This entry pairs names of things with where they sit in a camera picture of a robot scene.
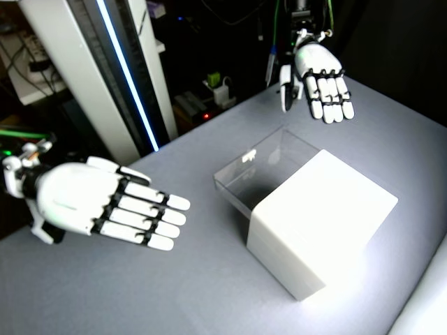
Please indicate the black box with red light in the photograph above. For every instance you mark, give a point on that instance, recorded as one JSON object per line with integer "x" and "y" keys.
{"x": 195, "y": 117}

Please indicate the white box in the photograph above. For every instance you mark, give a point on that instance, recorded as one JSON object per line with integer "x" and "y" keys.
{"x": 314, "y": 216}

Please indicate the grey table cloth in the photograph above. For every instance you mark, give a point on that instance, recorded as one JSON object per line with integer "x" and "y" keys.
{"x": 139, "y": 279}

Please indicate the purple box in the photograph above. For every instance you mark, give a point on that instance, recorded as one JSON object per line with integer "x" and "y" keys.
{"x": 156, "y": 7}

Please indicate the white column with blue light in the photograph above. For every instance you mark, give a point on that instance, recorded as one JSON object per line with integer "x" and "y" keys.
{"x": 70, "y": 70}

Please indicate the clear acrylic box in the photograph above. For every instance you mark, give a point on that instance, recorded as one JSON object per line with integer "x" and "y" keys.
{"x": 244, "y": 195}

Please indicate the white charger block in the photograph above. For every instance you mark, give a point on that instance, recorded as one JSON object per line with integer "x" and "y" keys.
{"x": 221, "y": 92}

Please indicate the green plug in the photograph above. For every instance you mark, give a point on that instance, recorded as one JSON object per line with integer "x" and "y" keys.
{"x": 213, "y": 79}

